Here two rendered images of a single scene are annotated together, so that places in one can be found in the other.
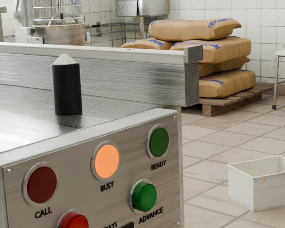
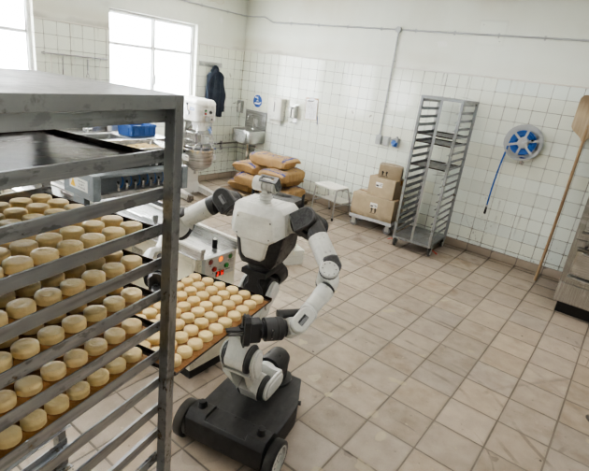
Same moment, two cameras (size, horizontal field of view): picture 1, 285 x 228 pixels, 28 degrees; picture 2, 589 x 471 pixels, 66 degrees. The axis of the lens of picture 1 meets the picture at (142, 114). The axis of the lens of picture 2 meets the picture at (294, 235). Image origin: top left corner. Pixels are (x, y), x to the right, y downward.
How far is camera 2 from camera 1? 218 cm
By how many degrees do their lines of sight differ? 10
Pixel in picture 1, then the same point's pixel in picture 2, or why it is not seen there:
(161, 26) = (256, 156)
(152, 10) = (254, 140)
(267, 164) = not seen: hidden behind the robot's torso
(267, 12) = (317, 155)
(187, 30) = (269, 162)
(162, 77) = (233, 242)
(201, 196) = not seen: hidden behind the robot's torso
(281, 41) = (322, 174)
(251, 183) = not seen: hidden behind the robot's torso
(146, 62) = (230, 239)
